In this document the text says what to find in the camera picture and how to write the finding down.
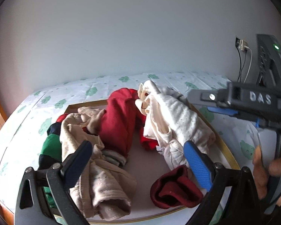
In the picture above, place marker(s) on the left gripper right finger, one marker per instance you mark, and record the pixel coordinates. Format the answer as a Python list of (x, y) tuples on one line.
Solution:
[(242, 206)]

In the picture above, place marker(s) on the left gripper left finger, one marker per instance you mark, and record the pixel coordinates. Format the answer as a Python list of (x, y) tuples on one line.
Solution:
[(32, 206)]

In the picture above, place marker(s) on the green underwear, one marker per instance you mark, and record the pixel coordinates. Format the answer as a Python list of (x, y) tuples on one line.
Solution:
[(51, 152)]

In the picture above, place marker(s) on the beige dotted underwear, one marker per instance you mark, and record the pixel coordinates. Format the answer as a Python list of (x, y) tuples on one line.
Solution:
[(102, 189)]

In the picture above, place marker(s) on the dark red underwear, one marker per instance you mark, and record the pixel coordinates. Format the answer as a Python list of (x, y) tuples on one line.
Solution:
[(175, 189)]

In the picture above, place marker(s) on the bright red underwear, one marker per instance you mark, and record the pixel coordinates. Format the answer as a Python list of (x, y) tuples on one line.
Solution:
[(121, 120)]

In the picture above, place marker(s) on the white dotted underwear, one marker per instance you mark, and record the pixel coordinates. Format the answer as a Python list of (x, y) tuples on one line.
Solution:
[(171, 122)]

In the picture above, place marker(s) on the grey underwear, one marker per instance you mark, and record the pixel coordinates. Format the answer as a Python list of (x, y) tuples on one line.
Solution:
[(114, 158)]

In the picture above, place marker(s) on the person's right hand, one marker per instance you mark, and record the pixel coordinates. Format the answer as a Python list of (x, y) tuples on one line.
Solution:
[(261, 174)]

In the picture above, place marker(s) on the white green-patterned table cloth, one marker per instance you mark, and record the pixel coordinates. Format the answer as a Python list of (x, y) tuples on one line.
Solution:
[(24, 133)]

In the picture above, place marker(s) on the wall power outlet with plugs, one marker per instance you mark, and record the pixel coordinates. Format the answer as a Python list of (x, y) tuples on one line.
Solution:
[(241, 44)]

